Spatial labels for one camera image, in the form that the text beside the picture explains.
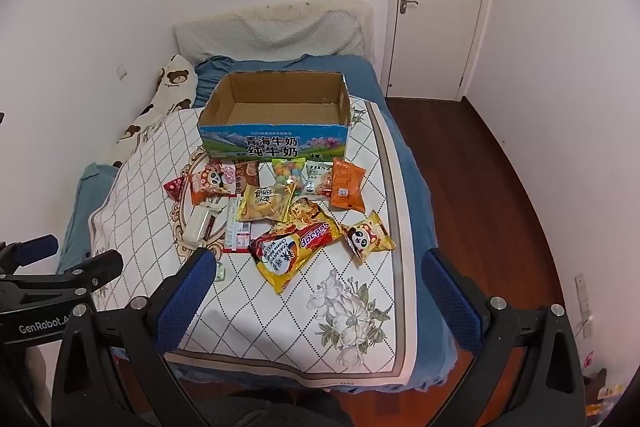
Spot white textured pillow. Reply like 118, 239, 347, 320
172, 0, 376, 62

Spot white power strip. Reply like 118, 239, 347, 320
574, 273, 596, 340

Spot yellow panda snack packet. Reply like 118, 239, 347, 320
341, 211, 396, 265

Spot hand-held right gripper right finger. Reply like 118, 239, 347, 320
421, 247, 586, 427

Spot yellow chips packet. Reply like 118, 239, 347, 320
235, 184, 293, 224

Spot printed cardboard box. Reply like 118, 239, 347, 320
196, 69, 353, 159

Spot white oat cookie packet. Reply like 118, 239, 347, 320
301, 159, 335, 198

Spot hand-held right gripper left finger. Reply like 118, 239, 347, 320
51, 247, 218, 427

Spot bear print pillow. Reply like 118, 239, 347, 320
107, 53, 198, 168

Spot pink panda snack packet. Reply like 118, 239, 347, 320
187, 162, 238, 206

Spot diamond pattern floral blanket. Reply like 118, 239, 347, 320
87, 96, 418, 390

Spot small red snack packet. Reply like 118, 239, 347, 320
164, 174, 193, 202

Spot large yellow noodle packet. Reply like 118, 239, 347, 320
248, 197, 346, 297

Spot plain white snack packet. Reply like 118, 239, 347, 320
181, 199, 226, 245

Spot brown snack packet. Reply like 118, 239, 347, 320
235, 160, 261, 195

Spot orange snack packet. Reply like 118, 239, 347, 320
330, 157, 367, 214

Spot small colourful boxes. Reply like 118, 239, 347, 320
582, 349, 626, 413

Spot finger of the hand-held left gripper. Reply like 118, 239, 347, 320
0, 234, 60, 269
69, 250, 125, 294

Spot colourful candy packet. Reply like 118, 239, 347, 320
271, 158, 307, 195

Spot red and white snack packet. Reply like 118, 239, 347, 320
221, 197, 253, 253

